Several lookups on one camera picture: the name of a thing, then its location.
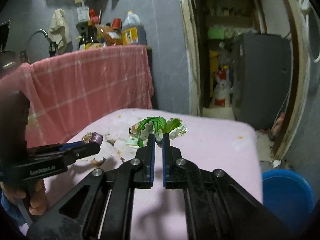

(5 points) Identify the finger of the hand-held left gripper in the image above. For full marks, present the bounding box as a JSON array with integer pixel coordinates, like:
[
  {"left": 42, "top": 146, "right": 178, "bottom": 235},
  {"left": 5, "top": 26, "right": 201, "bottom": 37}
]
[
  {"left": 59, "top": 142, "right": 101, "bottom": 166},
  {"left": 26, "top": 141, "right": 85, "bottom": 155}
]

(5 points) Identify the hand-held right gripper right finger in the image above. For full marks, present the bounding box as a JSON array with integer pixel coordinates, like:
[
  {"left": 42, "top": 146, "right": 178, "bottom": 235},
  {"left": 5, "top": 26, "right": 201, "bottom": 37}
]
[{"left": 162, "top": 133, "right": 283, "bottom": 240}]

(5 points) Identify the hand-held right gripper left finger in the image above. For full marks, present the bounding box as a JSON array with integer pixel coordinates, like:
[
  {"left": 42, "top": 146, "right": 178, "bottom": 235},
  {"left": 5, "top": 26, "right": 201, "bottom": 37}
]
[{"left": 27, "top": 133, "right": 156, "bottom": 240}]

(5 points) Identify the purple onion piece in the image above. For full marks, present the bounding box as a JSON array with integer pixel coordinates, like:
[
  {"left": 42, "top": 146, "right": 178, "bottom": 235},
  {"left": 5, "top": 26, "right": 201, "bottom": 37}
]
[{"left": 82, "top": 132, "right": 104, "bottom": 146}]

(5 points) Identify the green white wrapper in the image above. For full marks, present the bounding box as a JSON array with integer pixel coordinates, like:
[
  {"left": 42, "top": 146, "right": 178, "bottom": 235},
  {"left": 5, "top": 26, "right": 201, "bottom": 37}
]
[{"left": 129, "top": 116, "right": 189, "bottom": 148}]

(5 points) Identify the person's left forearm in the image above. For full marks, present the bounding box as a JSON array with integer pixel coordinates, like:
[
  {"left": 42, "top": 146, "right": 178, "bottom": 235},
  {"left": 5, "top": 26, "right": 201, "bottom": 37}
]
[{"left": 0, "top": 192, "right": 22, "bottom": 227}]

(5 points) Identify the person's left hand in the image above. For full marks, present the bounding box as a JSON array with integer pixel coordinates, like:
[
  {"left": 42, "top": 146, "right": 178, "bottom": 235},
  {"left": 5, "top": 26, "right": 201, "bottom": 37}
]
[{"left": 1, "top": 179, "right": 48, "bottom": 215}]

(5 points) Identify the brown onion skin scrap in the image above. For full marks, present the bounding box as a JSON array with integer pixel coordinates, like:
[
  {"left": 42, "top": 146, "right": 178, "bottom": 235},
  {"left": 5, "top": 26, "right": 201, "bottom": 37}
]
[{"left": 91, "top": 157, "right": 108, "bottom": 167}]

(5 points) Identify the pale crumpled paper scrap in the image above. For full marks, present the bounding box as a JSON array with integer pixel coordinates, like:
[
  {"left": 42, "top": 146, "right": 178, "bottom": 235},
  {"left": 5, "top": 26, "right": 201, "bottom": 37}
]
[{"left": 125, "top": 137, "right": 140, "bottom": 148}]

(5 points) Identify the pink checked cloth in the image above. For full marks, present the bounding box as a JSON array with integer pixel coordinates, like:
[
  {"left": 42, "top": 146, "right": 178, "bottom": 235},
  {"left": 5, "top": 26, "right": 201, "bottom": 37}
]
[{"left": 0, "top": 44, "right": 154, "bottom": 148}]

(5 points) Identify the white red sack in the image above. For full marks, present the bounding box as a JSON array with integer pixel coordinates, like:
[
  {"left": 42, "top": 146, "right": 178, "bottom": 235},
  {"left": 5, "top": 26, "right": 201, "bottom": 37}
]
[{"left": 211, "top": 66, "right": 236, "bottom": 109}]

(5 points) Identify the dark bottle yellow label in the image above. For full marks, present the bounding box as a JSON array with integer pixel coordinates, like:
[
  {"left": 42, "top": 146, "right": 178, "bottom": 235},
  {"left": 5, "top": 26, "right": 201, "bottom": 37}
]
[{"left": 85, "top": 21, "right": 100, "bottom": 50}]

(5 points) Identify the metal pot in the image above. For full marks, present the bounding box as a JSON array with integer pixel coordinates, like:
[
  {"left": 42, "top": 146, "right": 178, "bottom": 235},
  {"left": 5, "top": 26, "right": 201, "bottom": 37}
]
[{"left": 0, "top": 51, "right": 17, "bottom": 70}]

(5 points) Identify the yellow bag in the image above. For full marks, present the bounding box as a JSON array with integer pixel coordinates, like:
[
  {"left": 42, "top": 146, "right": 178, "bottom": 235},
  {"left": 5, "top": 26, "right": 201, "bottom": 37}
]
[{"left": 209, "top": 50, "right": 221, "bottom": 74}]

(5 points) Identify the orange snack bag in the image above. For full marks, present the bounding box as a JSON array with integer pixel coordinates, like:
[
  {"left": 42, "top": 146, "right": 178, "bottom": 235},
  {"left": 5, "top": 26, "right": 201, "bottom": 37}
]
[{"left": 96, "top": 24, "right": 124, "bottom": 46}]

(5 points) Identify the beige towel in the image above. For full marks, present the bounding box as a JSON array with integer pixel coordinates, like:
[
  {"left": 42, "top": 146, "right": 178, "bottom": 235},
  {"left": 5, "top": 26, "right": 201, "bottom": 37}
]
[{"left": 47, "top": 8, "right": 72, "bottom": 54}]

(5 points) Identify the metal faucet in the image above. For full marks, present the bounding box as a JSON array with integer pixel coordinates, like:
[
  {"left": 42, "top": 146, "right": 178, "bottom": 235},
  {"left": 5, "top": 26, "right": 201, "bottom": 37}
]
[{"left": 25, "top": 29, "right": 49, "bottom": 63}]

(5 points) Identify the pink rag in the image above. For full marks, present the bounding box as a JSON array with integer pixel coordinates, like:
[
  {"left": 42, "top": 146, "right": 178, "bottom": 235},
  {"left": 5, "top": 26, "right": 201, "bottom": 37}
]
[{"left": 272, "top": 112, "right": 286, "bottom": 134}]

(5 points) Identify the clear plastic bag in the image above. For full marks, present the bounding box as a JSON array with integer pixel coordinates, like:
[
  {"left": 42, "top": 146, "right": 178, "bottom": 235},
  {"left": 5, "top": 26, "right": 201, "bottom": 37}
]
[{"left": 219, "top": 42, "right": 236, "bottom": 66}]

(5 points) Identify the grey cabinet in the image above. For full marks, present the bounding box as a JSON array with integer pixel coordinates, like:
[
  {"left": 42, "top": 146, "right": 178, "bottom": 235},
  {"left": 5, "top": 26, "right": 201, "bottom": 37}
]
[{"left": 234, "top": 32, "right": 293, "bottom": 130}]

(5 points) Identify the brown oil jug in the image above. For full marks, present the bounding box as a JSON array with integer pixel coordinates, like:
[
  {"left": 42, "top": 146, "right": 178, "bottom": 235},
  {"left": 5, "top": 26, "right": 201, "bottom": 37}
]
[{"left": 122, "top": 10, "right": 147, "bottom": 46}]

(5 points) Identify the blue bucket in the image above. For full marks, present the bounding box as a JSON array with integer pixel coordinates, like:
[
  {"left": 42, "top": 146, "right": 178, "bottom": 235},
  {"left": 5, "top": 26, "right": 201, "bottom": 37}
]
[{"left": 262, "top": 169, "right": 315, "bottom": 222}]

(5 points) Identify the green plastic container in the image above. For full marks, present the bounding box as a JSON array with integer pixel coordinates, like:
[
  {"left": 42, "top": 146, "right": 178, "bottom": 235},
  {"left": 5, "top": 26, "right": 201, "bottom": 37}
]
[{"left": 207, "top": 28, "right": 226, "bottom": 40}]

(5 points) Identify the grey strap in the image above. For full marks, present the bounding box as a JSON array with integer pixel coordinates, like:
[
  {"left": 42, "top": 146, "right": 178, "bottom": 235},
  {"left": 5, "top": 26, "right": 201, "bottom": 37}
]
[{"left": 15, "top": 199, "right": 33, "bottom": 227}]

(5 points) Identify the white wall card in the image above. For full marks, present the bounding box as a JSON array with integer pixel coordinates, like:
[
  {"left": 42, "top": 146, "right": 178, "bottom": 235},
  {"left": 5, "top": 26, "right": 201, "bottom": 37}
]
[{"left": 76, "top": 7, "right": 90, "bottom": 22}]

